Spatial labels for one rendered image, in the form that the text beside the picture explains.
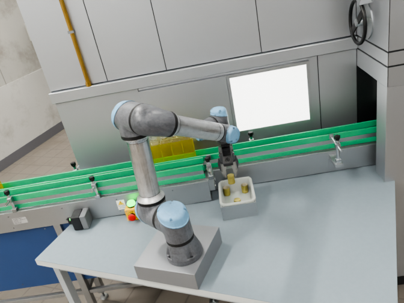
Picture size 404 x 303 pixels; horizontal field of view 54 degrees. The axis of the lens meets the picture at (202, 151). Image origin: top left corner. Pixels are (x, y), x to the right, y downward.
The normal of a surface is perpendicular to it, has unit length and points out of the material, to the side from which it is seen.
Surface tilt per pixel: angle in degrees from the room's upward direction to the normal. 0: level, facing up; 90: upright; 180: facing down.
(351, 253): 0
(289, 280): 0
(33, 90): 90
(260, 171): 90
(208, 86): 90
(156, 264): 2
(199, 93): 90
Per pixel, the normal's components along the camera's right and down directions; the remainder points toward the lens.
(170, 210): -0.12, -0.83
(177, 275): -0.37, 0.48
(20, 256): 0.00, 0.45
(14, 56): 0.91, 0.02
